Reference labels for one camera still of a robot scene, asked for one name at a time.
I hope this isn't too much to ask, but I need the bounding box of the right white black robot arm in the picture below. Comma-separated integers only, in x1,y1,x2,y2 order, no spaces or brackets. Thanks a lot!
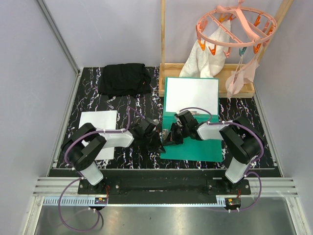
163,108,265,194

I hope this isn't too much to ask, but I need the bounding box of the wooden rack frame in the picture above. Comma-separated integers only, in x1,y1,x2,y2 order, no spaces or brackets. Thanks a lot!
158,0,294,98

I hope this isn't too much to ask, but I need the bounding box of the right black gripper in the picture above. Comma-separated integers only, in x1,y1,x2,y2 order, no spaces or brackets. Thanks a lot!
163,123,189,146

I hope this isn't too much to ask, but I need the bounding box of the pink hanging mesh cloth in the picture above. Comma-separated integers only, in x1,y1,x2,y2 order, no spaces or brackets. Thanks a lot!
225,55,259,98

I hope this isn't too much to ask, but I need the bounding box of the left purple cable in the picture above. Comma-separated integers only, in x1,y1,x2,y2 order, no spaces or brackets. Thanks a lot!
57,106,145,232

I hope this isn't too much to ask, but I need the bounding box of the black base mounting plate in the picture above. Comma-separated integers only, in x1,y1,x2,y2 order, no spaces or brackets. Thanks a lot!
78,170,251,207

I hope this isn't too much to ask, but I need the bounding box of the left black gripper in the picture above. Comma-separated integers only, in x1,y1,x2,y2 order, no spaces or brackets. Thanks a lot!
142,130,165,154

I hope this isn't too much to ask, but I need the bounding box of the white paper sheet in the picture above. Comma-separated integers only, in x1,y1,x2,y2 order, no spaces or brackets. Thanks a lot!
164,77,219,115
79,110,117,160

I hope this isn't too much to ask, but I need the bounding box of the metal folder binding clasp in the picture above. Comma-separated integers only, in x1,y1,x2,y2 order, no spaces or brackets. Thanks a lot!
190,111,200,116

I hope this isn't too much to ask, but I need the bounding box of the green file folder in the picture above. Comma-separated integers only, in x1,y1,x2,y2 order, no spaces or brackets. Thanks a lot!
161,77,222,162

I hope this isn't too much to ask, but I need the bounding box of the pink round clip hanger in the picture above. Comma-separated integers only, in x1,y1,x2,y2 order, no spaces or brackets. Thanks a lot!
196,0,278,58

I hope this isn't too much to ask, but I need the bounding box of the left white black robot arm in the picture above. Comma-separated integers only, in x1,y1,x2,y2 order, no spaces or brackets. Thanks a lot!
61,118,166,194

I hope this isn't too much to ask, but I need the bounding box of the white hanging towel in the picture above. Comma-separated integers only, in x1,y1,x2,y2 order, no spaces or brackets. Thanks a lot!
179,19,232,78

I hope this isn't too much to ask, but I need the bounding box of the black folded cloth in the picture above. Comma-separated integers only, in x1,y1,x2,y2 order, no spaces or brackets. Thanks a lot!
97,63,151,98

